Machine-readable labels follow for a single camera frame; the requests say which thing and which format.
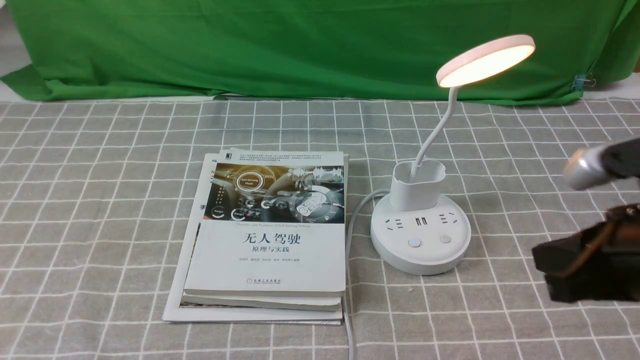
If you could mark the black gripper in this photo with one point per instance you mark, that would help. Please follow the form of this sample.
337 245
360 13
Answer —
598 263

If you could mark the white desk lamp socket base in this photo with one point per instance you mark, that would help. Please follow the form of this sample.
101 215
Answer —
416 228

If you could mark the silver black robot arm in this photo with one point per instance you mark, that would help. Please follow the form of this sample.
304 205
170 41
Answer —
593 167

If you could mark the blue binder clip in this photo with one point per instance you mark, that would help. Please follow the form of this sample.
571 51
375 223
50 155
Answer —
582 81

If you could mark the top self-driving book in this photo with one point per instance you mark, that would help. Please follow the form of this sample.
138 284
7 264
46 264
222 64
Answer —
270 250

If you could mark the bottom large white book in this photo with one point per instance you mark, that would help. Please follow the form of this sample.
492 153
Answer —
185 280

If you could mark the green backdrop cloth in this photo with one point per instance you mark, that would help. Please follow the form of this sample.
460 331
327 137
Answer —
362 49

